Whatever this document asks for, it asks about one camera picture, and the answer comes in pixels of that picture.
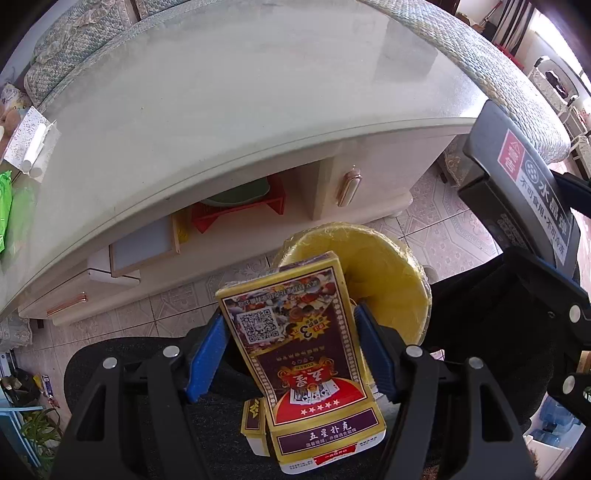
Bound black gel ball box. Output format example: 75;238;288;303
459;100;580;281

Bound playing card box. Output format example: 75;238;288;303
216;251;387;475

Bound yellow trash bin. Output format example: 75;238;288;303
273;222;432;345

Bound person black trouser legs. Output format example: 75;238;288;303
63;257;591;480

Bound green potted plant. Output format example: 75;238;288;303
21;408;63;479

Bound white chair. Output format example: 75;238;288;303
528;56;590;180

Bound coffee table drawer cabinet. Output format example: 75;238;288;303
18;125;470;326

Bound red stool under table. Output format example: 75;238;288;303
190;174;287;233

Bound green chips bag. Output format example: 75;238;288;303
0;171;13;252

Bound white tissue box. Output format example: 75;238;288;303
2;107;51;173

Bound brown teddy bear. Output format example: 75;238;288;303
0;106;21;155

